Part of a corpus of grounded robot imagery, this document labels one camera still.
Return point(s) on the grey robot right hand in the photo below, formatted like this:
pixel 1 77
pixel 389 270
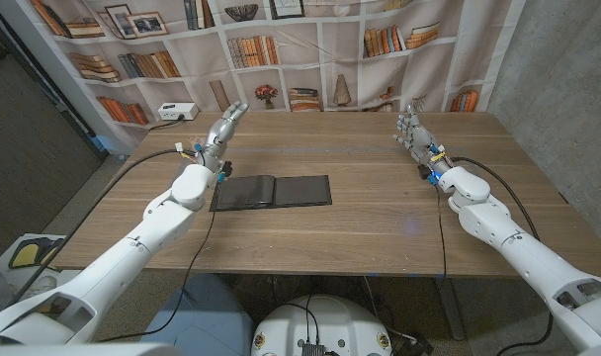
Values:
pixel 421 143

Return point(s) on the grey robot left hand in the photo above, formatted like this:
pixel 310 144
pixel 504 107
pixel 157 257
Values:
pixel 221 136

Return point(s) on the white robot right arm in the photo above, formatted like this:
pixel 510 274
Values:
pixel 528 257

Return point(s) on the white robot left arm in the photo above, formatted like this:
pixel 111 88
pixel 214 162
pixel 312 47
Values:
pixel 132 252

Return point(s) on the white power strip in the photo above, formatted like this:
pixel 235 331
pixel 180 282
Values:
pixel 177 111

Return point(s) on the black open notebook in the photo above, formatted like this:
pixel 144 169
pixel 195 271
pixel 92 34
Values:
pixel 281 192

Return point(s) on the printed bookshelf backdrop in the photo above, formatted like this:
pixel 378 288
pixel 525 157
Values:
pixel 300 74

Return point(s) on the grey table leg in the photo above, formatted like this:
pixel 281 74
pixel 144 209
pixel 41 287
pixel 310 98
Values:
pixel 451 311

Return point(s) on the black power adapter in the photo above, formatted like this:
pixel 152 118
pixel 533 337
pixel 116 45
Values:
pixel 411 346

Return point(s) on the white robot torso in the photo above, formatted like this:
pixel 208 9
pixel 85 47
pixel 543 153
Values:
pixel 325 326

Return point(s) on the white floor sheet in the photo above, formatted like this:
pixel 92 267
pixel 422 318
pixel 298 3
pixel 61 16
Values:
pixel 58 279

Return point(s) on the yellow and black floor item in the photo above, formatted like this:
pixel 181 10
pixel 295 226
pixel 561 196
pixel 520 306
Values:
pixel 31 253

